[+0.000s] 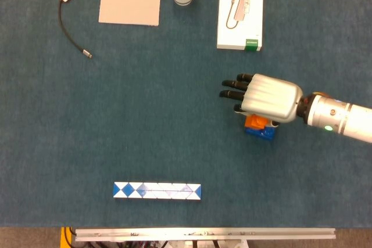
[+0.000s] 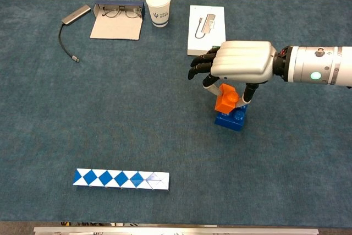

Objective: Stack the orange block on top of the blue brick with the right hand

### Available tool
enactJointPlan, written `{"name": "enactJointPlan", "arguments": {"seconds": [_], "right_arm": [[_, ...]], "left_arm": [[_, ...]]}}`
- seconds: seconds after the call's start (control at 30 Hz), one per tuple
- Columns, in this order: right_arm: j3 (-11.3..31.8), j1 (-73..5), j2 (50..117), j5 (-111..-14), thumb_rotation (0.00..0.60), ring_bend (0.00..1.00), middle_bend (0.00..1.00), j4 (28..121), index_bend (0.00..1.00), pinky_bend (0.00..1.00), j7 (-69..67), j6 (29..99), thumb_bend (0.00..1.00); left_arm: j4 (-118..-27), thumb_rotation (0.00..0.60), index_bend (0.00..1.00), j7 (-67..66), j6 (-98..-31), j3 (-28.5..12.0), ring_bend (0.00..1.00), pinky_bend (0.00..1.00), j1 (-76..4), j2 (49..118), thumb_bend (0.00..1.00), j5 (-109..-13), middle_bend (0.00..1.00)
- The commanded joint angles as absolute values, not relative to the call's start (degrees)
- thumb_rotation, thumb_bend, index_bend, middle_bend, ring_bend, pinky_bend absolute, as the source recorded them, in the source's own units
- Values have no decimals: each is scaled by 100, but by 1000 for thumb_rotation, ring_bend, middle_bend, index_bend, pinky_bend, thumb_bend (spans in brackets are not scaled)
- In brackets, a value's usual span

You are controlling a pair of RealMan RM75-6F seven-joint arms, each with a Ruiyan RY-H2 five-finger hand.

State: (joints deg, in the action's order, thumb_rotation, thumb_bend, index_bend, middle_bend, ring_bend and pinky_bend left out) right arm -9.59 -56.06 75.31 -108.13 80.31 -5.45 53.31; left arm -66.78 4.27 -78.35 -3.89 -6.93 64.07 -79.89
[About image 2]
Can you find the white USB hub box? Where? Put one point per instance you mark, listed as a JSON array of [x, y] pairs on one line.
[[203, 37]]

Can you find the open beige glasses case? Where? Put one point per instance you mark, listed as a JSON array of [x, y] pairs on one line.
[[118, 30]]

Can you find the aluminium profile rail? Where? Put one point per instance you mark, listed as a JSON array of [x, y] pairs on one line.
[[176, 231]]

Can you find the blue toy brick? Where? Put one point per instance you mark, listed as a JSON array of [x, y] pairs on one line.
[[228, 122]]

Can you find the orange toy brick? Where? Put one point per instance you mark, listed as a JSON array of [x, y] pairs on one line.
[[225, 103]]

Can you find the teal felt table cloth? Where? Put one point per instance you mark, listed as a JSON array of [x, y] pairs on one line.
[[137, 108]]

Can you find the blue white snake puzzle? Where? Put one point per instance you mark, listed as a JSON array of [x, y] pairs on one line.
[[121, 180]]

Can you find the thin-framed eyeglasses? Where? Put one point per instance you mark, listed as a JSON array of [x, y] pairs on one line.
[[111, 12]]

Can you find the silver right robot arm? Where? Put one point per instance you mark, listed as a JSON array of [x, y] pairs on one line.
[[316, 64]]

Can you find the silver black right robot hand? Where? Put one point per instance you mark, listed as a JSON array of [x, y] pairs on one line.
[[242, 60]]

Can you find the white paper cup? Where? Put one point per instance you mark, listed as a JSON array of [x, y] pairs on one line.
[[159, 9]]

